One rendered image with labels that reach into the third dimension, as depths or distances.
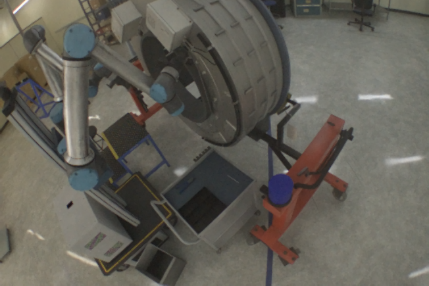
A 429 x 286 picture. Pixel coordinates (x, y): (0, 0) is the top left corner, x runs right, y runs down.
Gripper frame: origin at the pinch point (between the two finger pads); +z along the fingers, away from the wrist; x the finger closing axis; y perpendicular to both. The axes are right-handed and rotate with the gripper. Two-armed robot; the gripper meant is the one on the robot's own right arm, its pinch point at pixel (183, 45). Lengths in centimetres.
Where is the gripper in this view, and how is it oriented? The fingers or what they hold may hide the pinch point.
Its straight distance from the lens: 123.6
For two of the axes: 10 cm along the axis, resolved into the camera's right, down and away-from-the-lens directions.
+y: 8.4, 4.8, 2.5
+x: 4.3, -3.2, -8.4
